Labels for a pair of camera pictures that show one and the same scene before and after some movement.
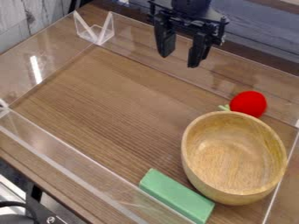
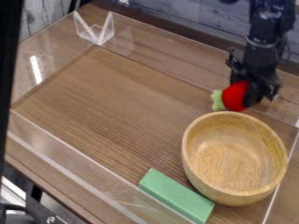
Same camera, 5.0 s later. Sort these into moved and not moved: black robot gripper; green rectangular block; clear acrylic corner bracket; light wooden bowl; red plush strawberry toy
Moved: black robot gripper; red plush strawberry toy
Not moved: light wooden bowl; green rectangular block; clear acrylic corner bracket
